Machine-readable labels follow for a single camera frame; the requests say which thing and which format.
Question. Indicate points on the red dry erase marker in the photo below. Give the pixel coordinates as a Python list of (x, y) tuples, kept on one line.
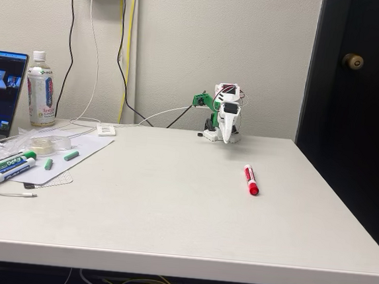
[(252, 180)]

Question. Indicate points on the green dry erase marker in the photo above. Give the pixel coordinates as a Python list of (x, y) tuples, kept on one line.
[(10, 163)]

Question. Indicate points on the white plastic adapter box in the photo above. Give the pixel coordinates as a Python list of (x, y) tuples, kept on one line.
[(106, 130)]

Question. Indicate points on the brass door knob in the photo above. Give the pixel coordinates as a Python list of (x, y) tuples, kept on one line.
[(352, 61)]

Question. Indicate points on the dark door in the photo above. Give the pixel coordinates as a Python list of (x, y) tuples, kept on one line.
[(360, 130)]

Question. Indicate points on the white paper sheet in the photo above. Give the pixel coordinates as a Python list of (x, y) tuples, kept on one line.
[(89, 146)]

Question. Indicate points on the small green cylinder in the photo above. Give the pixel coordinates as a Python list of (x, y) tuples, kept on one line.
[(48, 164), (71, 156)]

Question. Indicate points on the white mesh pad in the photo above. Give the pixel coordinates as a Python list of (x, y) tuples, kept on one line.
[(58, 180)]

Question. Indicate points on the plastic tea bottle white cap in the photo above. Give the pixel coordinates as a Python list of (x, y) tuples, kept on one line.
[(41, 95)]

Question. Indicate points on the small black tag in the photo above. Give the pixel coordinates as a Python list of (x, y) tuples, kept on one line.
[(29, 186)]

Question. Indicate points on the clear plastic bags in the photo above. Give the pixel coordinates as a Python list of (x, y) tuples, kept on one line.
[(10, 143)]

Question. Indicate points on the grey laptop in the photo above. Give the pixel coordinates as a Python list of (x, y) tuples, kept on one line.
[(0, 99)]

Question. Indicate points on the green camera mount with camera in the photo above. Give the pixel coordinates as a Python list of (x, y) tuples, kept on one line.
[(206, 100)]

